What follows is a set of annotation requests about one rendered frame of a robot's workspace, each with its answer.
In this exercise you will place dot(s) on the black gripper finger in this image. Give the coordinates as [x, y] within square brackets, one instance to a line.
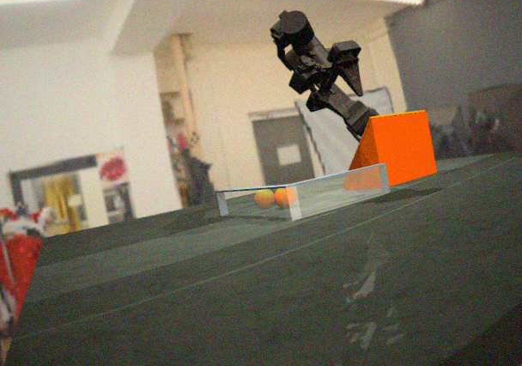
[334, 103]
[348, 70]

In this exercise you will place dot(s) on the low clear corner walls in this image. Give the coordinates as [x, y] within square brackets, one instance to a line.
[296, 202]

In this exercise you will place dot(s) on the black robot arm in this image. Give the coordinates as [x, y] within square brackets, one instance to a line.
[295, 29]

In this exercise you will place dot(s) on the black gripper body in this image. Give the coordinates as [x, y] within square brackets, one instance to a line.
[327, 58]

